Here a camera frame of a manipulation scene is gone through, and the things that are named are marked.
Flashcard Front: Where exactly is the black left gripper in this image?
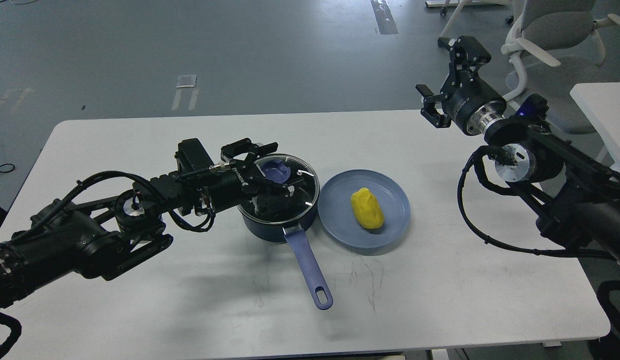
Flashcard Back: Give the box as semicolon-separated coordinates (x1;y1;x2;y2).
202;138;296;218

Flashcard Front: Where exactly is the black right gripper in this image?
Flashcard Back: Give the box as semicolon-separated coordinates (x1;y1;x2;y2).
416;35;506;136

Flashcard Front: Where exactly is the glass lid with blue knob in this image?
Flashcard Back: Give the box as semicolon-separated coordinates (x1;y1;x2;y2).
237;153;320;224

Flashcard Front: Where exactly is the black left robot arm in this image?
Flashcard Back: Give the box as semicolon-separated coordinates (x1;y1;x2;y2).
0;137;287;360

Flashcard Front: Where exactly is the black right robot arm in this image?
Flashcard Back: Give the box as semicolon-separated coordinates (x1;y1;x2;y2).
416;36;620;265

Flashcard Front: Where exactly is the yellow potato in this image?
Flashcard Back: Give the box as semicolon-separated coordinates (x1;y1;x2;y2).
350;187;385;230

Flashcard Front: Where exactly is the white chair base with casters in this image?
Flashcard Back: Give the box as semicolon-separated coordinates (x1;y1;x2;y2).
424;0;515;48

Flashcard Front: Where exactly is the blue plate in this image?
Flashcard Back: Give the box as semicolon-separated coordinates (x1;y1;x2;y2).
318;170;411;250

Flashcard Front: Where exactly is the white grey office chair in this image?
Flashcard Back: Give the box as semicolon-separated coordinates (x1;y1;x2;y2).
500;0;620;139

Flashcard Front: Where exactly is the white side table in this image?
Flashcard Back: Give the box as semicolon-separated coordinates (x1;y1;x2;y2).
570;82;620;173

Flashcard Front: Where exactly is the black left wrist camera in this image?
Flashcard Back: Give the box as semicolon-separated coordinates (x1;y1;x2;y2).
175;137;214;174

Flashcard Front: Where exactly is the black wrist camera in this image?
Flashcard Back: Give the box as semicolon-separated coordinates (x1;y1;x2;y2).
175;137;214;174
515;93;548;121

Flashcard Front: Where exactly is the blue saucepan with handle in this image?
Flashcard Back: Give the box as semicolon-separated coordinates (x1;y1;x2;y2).
237;153;334;311

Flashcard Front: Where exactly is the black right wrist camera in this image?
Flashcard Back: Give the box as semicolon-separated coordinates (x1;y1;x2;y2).
515;93;548;121

